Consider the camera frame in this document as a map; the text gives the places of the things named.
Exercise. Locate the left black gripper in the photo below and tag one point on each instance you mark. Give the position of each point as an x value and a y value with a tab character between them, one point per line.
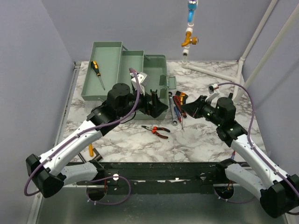
157	107

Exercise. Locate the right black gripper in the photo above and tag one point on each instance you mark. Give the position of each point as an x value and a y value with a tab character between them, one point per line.
194	108

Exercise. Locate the green tool box clear lid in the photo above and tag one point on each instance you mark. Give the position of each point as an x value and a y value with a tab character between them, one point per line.
114	61

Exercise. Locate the yellow black screwdriver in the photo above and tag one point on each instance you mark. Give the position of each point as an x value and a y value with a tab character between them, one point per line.
95	67

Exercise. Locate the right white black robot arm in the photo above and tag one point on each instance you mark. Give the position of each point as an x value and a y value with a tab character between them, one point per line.
276	190

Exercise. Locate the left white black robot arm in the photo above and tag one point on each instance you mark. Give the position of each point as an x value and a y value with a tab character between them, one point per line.
48	171

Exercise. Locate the orange black brush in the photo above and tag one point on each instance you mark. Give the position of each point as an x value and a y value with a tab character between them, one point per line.
182	97

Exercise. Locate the orange long nose pliers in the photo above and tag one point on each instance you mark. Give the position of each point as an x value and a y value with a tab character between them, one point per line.
155	130

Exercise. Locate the silver ratchet wrench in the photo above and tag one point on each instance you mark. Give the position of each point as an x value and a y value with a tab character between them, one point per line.
171	106

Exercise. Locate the blue handle screwdriver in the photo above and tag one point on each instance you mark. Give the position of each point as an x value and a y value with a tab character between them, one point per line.
179	117

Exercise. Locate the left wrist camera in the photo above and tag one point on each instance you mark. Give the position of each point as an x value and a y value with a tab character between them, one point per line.
142	80

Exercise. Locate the white pvc pipe frame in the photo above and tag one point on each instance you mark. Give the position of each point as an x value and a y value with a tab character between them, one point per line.
237	94

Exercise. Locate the black mounting rail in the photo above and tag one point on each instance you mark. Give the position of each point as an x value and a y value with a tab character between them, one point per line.
147	178

